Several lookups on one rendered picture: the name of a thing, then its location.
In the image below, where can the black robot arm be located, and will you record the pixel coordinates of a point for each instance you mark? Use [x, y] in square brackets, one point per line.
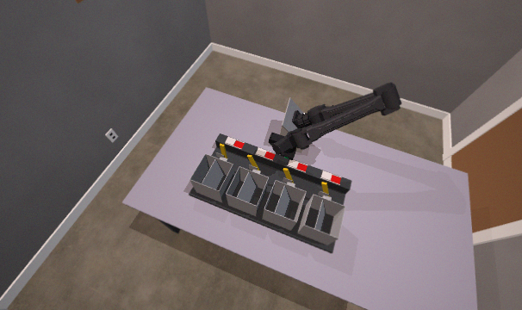
[321, 120]

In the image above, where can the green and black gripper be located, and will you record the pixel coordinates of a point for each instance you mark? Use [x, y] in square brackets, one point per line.
[291, 153]

